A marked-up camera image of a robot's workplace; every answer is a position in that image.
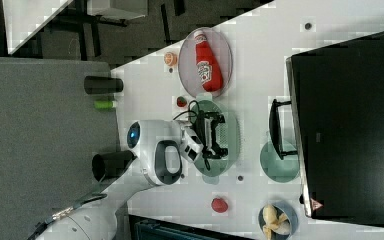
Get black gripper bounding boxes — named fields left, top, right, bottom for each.
left=193, top=111, right=228, bottom=159

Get mint green plastic strainer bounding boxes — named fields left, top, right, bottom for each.
left=192, top=94, right=240, bottom=185

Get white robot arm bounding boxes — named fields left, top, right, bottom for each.
left=27, top=110, right=228, bottom=240

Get red strawberry toy upper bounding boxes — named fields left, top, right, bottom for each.
left=176, top=96, right=187, bottom=107

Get red strawberry toy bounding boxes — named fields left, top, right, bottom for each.
left=211, top=198, right=228, bottom=213
left=176, top=96, right=187, bottom=107

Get red ketchup bottle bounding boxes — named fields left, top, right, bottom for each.
left=193, top=30, right=224, bottom=92

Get grey round plate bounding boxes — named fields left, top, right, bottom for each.
left=178, top=27, right=233, bottom=97

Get orange slice toy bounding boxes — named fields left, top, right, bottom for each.
left=164, top=52, right=178, bottom=67

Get red strawberry toy lower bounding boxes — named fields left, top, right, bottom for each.
left=211, top=198, right=228, bottom=213

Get mint green mug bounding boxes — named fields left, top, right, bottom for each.
left=260, top=141, right=299, bottom=183

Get green cylinder object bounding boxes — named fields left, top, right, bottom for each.
left=94, top=100, right=117, bottom=110

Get blue bowl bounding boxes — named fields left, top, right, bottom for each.
left=258, top=201, right=298, bottom=240

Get dark cup at top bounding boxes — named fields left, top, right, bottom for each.
left=84, top=76, right=124, bottom=95

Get peeled banana toy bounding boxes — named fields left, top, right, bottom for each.
left=262, top=204, right=291, bottom=240

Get black toaster oven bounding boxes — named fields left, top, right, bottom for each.
left=269, top=31, right=384, bottom=227

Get blue metal frame rail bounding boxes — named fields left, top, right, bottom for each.
left=129, top=215, right=252, bottom=240

